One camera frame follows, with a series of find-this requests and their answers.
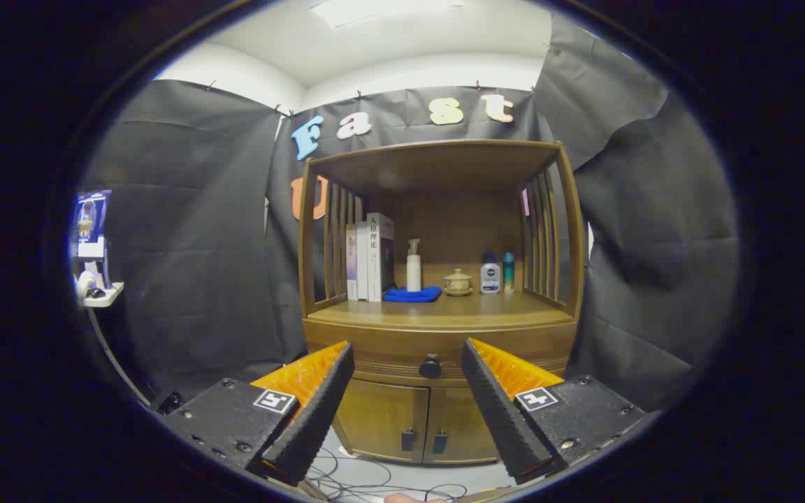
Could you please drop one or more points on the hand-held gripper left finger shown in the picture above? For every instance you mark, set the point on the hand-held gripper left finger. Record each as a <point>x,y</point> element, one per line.
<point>318,419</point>

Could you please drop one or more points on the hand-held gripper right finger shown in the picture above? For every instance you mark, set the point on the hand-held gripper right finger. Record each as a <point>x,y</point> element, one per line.
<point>500,419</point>

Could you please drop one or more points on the black drawer knob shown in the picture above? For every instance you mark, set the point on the black drawer knob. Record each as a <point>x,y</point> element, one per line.
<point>430,367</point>

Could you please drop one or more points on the wooden drawer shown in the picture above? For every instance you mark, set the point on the wooden drawer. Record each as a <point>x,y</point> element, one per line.
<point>402,342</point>

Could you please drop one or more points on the wooden cabinet door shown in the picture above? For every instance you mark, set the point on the wooden cabinet door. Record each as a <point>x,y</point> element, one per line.
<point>458,426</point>
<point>381,419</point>

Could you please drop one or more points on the wooden countertop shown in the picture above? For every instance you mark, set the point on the wooden countertop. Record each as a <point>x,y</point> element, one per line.
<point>472,311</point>

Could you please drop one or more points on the wooden cabinet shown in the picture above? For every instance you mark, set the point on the wooden cabinet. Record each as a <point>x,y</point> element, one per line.
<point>437,168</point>

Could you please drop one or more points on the white lotion bottle blue cap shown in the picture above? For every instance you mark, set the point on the white lotion bottle blue cap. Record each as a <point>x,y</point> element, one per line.
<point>490,278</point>

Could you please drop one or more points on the beige lidded ceramic teacup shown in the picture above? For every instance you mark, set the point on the beige lidded ceramic teacup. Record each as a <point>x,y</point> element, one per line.
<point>458,283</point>

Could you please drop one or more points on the slim teal bottle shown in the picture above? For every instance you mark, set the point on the slim teal bottle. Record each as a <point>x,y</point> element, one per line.
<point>509,272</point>

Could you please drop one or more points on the black electronic box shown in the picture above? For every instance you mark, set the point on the black electronic box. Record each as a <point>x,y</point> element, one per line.
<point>170,403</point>

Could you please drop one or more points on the blue folded cloth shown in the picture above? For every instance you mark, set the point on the blue folded cloth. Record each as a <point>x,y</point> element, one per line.
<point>413,295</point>

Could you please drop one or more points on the thin pale purple book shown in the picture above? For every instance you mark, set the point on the thin pale purple book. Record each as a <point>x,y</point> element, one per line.
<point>351,265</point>

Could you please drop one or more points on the thin white book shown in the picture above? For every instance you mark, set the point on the thin white book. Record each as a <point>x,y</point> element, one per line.
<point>362,265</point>

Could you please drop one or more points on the white pump bottle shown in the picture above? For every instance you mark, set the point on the white pump bottle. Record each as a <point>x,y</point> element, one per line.
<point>414,272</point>

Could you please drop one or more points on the thick grey book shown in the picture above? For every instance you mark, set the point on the thick grey book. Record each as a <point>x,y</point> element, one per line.
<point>379,258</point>

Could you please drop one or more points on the ceiling light panel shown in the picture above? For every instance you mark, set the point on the ceiling light panel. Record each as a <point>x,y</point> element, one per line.
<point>381,10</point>

